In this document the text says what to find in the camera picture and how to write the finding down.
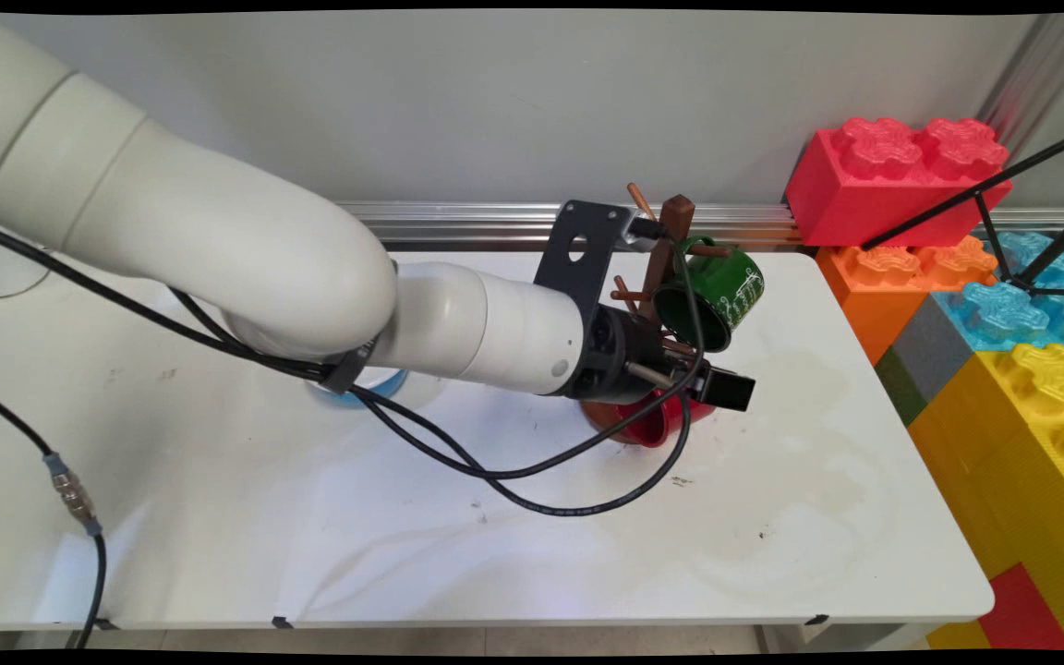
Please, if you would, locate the red mug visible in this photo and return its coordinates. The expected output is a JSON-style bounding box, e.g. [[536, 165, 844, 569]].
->
[[618, 385, 719, 450]]

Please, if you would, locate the aluminium upright post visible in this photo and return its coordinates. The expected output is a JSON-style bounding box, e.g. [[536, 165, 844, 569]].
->
[[973, 13, 1064, 151]]

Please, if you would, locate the green mug with white print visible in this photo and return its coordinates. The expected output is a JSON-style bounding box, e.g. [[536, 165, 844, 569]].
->
[[651, 236, 767, 355]]

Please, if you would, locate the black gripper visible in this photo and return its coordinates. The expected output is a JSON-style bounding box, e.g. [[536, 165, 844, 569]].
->
[[576, 308, 756, 413]]

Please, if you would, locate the brown wooden mug tree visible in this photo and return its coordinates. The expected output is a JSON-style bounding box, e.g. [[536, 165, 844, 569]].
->
[[582, 182, 737, 442]]

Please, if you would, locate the black camera USB cable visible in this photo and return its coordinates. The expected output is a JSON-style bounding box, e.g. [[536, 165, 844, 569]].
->
[[0, 216, 709, 517]]

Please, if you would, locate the grey giant building block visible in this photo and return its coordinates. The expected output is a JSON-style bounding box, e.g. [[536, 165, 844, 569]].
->
[[890, 295, 978, 405]]

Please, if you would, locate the red giant building block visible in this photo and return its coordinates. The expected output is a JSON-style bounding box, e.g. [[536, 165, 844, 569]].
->
[[785, 115, 1014, 250]]

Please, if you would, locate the flat red building block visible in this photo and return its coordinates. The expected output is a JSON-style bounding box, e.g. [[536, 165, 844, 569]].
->
[[974, 562, 1064, 652]]

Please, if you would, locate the white bowl with blue outside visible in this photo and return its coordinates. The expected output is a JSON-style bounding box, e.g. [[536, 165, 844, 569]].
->
[[305, 367, 447, 411]]

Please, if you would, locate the aluminium rail along wall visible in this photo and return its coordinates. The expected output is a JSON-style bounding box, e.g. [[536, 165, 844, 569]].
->
[[338, 199, 812, 253]]

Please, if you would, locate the dark green giant building block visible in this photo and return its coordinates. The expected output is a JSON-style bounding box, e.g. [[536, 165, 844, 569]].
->
[[873, 348, 927, 428]]

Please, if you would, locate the black camera bracket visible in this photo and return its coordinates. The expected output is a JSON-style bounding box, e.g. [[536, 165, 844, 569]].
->
[[533, 199, 636, 320]]

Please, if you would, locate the black cable with inline connector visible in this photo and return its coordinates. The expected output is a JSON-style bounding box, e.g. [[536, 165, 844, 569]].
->
[[0, 381, 111, 650]]

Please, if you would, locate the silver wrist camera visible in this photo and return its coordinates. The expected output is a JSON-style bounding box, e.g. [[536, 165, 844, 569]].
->
[[620, 210, 669, 253]]

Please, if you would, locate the orange giant building block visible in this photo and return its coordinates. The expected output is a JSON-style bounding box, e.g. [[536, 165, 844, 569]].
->
[[816, 236, 998, 367]]

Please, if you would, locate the black cable with metal plug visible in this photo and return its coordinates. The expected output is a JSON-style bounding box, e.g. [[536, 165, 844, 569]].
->
[[167, 287, 705, 482]]

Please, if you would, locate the black tripod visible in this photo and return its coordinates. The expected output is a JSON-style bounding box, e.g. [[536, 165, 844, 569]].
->
[[859, 124, 1064, 302]]

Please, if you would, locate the light blue giant building block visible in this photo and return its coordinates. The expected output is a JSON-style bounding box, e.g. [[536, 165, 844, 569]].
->
[[933, 230, 1064, 355]]

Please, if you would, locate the black cable strap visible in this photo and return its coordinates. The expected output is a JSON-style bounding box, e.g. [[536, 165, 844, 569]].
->
[[321, 340, 378, 395]]

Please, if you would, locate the yellow giant building block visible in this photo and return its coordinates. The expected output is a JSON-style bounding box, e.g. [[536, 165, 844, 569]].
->
[[907, 343, 1064, 650]]

